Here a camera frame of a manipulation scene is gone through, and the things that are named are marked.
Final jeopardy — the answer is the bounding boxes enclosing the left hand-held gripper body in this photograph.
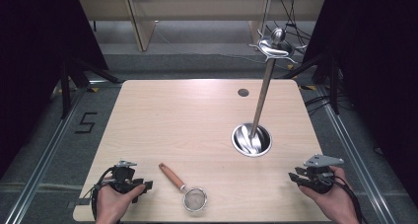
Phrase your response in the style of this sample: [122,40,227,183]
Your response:
[110,159,145,195]

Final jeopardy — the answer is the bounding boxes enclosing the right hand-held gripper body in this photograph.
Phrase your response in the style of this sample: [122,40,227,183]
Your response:
[295,153,345,195]

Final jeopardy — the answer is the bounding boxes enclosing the person's left hand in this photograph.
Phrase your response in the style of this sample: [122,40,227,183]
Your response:
[94,183,147,224]

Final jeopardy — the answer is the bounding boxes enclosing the person's right hand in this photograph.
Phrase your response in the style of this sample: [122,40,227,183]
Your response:
[298,165,361,224]

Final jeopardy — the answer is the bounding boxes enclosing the metal utensil stand with hooks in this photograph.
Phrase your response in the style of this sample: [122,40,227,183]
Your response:
[231,27,309,159]

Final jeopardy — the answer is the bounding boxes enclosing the black metal stand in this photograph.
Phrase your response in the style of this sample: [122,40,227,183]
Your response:
[279,49,358,115]
[58,54,124,120]

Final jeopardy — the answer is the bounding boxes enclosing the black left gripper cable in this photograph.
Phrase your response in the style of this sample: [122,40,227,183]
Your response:
[82,166,116,222]

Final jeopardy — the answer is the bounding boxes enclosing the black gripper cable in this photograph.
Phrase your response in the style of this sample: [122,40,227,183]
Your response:
[82,166,116,222]
[332,175,369,224]

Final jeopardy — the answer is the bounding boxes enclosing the wooden-handled mesh strainer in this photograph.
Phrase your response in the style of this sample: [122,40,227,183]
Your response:
[158,162,209,213]

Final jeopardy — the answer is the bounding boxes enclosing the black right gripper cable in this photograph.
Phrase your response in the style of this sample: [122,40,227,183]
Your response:
[332,175,369,224]

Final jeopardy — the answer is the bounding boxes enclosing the aluminium floor rail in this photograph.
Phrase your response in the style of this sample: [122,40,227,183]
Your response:
[315,85,400,224]
[3,87,87,224]

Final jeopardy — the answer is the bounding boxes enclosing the black floor cables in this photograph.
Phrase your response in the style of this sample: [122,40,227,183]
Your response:
[304,92,356,116]

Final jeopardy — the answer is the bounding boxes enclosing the hanging black cables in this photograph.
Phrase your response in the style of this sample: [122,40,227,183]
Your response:
[264,0,314,55]

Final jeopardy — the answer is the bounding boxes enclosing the light wooden desk frame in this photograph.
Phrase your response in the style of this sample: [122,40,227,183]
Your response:
[77,0,327,53]

